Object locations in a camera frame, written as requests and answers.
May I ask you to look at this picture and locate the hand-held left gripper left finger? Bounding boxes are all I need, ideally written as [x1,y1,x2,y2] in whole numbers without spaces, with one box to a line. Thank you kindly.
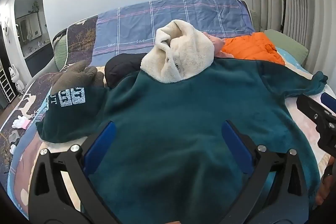
[28,121,124,224]

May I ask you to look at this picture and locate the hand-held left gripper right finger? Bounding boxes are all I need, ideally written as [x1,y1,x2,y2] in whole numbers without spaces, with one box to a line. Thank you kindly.
[210,120,307,224]

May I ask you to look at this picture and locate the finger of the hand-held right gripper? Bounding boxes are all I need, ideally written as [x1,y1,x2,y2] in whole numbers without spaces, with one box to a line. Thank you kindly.
[321,92,336,112]
[297,95,332,125]

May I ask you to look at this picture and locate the teal hoodie with cream hood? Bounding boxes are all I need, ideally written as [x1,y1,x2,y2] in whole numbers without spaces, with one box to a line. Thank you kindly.
[37,19,328,224]

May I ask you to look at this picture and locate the person's right hand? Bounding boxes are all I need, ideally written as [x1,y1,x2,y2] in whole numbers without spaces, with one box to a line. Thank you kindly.
[316,175,332,206]

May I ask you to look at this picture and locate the cream blanket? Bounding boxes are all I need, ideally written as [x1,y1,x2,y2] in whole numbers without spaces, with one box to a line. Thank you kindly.
[34,67,336,214]

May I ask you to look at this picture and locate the light blue bedsheet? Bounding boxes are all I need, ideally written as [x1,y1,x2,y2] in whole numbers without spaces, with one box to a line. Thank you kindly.
[276,47,313,75]

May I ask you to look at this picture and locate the green pillow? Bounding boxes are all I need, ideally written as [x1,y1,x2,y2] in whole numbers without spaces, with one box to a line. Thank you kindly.
[264,29,309,64]
[52,30,71,71]

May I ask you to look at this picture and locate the brown fleece garment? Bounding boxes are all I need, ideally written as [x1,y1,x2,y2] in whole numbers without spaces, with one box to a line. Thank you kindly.
[51,60,105,90]

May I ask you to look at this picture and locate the black garment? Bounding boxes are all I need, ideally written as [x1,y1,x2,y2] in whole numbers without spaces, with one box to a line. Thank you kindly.
[104,53,147,88]

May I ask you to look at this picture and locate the white gloves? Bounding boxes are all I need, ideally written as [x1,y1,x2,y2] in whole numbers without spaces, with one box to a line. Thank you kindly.
[13,115,32,130]

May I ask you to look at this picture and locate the grey curtain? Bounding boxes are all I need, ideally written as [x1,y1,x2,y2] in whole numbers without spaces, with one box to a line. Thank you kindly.
[247,0,336,75]

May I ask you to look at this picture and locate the dark floral duvet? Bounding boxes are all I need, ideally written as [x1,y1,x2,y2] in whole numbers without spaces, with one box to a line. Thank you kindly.
[5,64,105,188]

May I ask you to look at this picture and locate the orange puffer jacket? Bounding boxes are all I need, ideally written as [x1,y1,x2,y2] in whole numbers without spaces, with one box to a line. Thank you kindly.
[220,32,286,65]

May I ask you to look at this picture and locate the pink garment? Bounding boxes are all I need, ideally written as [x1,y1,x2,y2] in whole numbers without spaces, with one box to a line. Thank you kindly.
[202,32,234,59]

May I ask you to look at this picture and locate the dark floral pillow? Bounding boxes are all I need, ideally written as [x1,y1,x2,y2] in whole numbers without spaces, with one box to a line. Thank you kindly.
[66,16,99,68]

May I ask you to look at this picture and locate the white bear figurine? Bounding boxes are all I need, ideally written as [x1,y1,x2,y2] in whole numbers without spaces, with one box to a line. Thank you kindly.
[9,65,19,94]

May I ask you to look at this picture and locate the white ladder rack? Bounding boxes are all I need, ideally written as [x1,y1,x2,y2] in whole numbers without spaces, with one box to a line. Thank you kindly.
[0,67,15,102]

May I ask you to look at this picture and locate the blue plaid pillow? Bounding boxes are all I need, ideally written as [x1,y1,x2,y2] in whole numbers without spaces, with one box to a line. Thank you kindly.
[92,0,256,56]

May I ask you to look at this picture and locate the arched wall niche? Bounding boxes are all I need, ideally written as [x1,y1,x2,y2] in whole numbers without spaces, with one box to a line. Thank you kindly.
[13,0,54,77]

